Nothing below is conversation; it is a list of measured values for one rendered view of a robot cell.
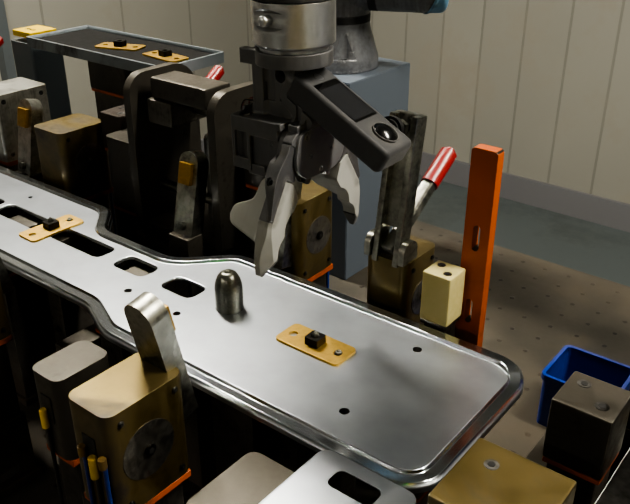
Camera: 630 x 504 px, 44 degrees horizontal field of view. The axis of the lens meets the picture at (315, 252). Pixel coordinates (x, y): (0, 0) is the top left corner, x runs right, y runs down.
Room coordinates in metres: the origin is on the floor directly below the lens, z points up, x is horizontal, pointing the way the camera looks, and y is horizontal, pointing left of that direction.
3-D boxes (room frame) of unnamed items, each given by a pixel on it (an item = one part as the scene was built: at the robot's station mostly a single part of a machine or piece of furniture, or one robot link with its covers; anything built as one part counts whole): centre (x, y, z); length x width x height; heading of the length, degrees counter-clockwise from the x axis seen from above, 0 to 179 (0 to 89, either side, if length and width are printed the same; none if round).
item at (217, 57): (1.39, 0.34, 1.16); 0.37 x 0.14 x 0.02; 52
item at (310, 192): (0.97, 0.01, 0.88); 0.11 x 0.07 x 0.37; 142
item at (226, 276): (0.78, 0.10, 1.02); 0.03 x 0.03 x 0.07
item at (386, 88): (1.51, -0.05, 0.90); 0.20 x 0.20 x 0.40; 51
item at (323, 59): (0.72, 0.02, 1.25); 0.09 x 0.08 x 0.12; 52
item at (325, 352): (0.70, 0.00, 1.01); 0.08 x 0.04 x 0.01; 52
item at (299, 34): (0.71, 0.02, 1.33); 0.08 x 0.08 x 0.05
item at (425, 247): (0.84, -0.11, 0.87); 0.10 x 0.07 x 0.35; 142
